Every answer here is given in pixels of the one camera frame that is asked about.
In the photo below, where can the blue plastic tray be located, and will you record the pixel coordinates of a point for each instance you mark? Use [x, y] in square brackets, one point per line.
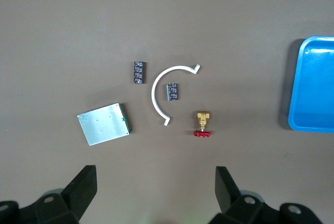
[313, 91]

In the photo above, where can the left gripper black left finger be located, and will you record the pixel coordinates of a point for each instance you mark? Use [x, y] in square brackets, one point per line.
[78, 192]

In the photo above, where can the brown table mat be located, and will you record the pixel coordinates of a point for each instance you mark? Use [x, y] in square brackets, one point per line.
[156, 25]

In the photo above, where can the white curved plastic clamp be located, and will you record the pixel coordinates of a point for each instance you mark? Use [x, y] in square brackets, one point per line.
[154, 93]

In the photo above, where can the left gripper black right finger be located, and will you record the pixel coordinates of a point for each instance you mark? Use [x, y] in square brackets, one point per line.
[227, 195]

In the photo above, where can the silver metal power supply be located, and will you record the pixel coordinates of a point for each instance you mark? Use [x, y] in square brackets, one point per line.
[104, 124]

